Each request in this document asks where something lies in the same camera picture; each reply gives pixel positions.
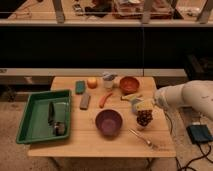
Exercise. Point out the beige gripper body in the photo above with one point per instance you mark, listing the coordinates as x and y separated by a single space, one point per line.
144 106

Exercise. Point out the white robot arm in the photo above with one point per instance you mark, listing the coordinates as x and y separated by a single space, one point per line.
197 94

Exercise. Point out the red bowl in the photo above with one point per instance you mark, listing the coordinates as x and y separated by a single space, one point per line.
129 85

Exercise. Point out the purple bowl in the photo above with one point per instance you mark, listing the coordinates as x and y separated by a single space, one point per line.
108 122

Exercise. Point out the brown pine cone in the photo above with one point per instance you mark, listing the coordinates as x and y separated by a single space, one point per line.
144 117

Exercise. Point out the grey blue small object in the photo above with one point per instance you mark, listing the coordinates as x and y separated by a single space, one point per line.
133 103

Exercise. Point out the yellow banana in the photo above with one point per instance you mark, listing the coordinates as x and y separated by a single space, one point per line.
129 97

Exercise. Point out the silver fork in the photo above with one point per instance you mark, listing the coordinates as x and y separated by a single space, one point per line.
146 141

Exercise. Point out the wooden table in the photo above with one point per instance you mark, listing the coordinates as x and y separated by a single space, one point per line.
86 141

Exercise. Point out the orange round fruit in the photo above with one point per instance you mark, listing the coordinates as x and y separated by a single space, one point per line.
92 82

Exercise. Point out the grey rectangular block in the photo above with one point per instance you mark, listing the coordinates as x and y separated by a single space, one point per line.
85 100

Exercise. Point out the teal sponge block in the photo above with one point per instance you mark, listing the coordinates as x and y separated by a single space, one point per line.
80 87

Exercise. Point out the dark utensil in tray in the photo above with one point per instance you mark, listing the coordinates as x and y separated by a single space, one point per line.
58 127

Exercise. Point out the green plastic tray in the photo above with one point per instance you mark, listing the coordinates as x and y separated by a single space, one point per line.
34 126

